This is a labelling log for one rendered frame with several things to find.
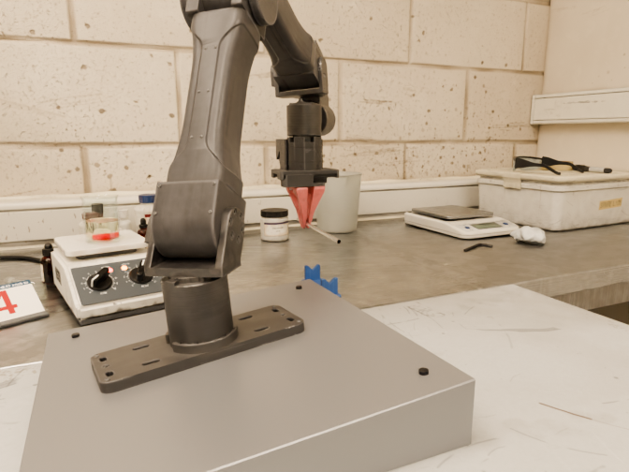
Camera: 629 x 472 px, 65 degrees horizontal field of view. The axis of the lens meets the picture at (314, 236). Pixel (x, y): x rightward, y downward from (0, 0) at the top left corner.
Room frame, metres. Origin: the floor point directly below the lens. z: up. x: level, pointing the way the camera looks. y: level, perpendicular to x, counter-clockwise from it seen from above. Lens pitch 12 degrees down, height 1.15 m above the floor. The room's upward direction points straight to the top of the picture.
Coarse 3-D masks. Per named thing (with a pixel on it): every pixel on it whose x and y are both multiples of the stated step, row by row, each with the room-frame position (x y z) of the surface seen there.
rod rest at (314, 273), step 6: (318, 264) 0.79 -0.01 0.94; (306, 270) 0.78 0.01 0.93; (312, 270) 0.78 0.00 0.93; (318, 270) 0.79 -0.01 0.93; (306, 276) 0.78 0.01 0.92; (312, 276) 0.78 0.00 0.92; (318, 276) 0.79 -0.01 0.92; (318, 282) 0.77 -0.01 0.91; (324, 282) 0.71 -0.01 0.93; (330, 282) 0.71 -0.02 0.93; (336, 282) 0.71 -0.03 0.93; (330, 288) 0.71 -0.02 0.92; (336, 288) 0.71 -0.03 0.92; (336, 294) 0.71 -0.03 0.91
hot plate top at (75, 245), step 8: (128, 232) 0.80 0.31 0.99; (56, 240) 0.74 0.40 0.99; (64, 240) 0.74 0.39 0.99; (72, 240) 0.74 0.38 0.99; (80, 240) 0.74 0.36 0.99; (128, 240) 0.74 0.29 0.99; (136, 240) 0.74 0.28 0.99; (144, 240) 0.74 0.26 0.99; (64, 248) 0.69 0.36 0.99; (72, 248) 0.68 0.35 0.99; (80, 248) 0.68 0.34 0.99; (88, 248) 0.68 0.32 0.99; (96, 248) 0.69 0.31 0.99; (104, 248) 0.69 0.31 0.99; (112, 248) 0.70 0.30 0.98; (120, 248) 0.71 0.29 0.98; (128, 248) 0.71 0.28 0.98; (72, 256) 0.67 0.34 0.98
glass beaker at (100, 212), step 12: (84, 204) 0.71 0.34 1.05; (96, 204) 0.71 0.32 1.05; (108, 204) 0.72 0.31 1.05; (84, 216) 0.71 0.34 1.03; (96, 216) 0.71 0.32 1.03; (108, 216) 0.72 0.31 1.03; (84, 228) 0.72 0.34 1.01; (96, 228) 0.71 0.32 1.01; (108, 228) 0.72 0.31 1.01; (96, 240) 0.71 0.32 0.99; (108, 240) 0.72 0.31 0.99; (120, 240) 0.74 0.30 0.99
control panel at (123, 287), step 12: (108, 264) 0.68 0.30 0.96; (120, 264) 0.69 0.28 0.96; (132, 264) 0.70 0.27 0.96; (84, 276) 0.65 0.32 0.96; (120, 276) 0.67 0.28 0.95; (156, 276) 0.69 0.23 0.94; (84, 288) 0.63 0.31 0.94; (108, 288) 0.64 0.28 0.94; (120, 288) 0.65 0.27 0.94; (132, 288) 0.66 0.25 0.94; (144, 288) 0.66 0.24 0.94; (156, 288) 0.67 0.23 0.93; (84, 300) 0.62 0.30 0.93; (96, 300) 0.62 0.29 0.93; (108, 300) 0.63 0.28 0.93
